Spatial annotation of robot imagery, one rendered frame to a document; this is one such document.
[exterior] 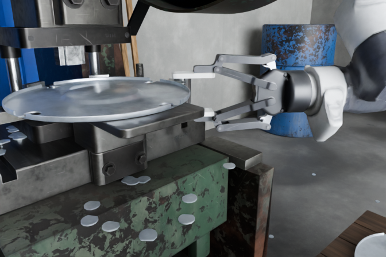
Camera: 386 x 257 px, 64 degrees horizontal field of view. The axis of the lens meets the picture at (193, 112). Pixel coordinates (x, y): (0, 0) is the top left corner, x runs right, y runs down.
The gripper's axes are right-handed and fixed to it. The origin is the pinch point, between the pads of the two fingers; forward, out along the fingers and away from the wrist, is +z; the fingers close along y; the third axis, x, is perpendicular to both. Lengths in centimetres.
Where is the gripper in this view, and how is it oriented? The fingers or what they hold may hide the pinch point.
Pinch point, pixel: (190, 93)
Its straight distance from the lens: 53.2
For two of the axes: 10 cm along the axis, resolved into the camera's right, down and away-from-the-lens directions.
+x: 1.1, 2.8, -9.5
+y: 0.0, -9.6, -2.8
